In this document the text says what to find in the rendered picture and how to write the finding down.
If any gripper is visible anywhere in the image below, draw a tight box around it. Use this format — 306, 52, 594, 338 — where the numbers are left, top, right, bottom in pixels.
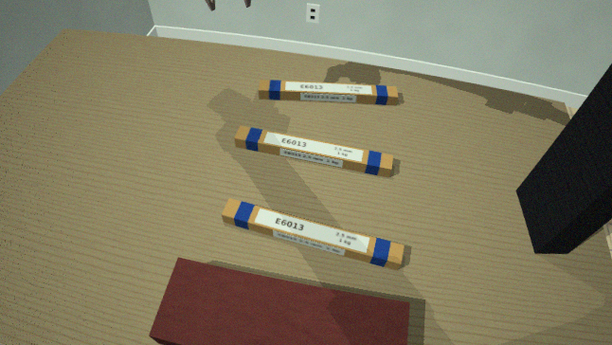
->
205, 0, 251, 11

